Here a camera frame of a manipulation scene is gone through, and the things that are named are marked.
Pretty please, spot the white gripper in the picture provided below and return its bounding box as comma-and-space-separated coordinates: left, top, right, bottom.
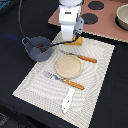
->
59, 5, 84, 41

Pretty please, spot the orange toy bread loaf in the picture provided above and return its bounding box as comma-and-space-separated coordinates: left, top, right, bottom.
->
64, 36, 82, 46

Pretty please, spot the brown toy sausage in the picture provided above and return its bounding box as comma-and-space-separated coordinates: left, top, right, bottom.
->
38, 43, 46, 52

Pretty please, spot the grey pot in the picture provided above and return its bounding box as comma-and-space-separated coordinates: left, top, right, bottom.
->
22, 36, 52, 62

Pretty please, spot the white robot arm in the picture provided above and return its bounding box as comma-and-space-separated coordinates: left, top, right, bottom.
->
59, 0, 82, 41

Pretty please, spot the black stove burner disc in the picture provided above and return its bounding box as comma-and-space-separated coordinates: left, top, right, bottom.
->
82, 13, 98, 25
88, 1, 104, 10

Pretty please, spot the pink tray mat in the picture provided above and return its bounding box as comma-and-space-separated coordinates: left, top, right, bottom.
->
48, 0, 128, 43

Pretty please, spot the round wooden plate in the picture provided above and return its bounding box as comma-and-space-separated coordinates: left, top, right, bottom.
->
55, 55, 83, 79

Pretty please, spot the cream bowl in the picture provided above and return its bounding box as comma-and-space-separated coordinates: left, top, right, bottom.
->
116, 4, 128, 30

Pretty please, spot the white woven placemat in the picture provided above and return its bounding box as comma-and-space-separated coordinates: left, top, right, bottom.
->
13, 38, 114, 128

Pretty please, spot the wooden handled knife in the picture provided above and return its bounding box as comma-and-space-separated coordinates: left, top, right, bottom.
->
58, 49, 97, 63

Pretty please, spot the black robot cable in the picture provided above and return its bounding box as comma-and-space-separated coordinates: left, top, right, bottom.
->
17, 0, 34, 44

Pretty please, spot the wooden handled fork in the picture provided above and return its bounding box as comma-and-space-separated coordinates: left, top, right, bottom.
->
43, 71, 84, 90

